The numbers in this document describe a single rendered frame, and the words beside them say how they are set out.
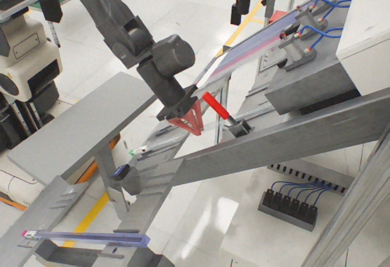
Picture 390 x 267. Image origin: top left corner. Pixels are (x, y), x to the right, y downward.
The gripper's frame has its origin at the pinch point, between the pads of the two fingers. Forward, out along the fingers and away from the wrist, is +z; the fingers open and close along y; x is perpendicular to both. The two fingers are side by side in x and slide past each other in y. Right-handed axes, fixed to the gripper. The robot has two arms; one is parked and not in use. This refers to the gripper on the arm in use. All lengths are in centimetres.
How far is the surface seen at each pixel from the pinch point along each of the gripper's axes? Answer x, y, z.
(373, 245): -19, 8, 55
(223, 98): 39, 60, 23
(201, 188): 72, 42, 61
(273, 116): -21.2, -3.3, -0.6
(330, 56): -34.7, -3.3, -8.0
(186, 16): 149, 219, -2
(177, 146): 9.0, -0.9, 2.4
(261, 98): -15.1, 6.0, 0.0
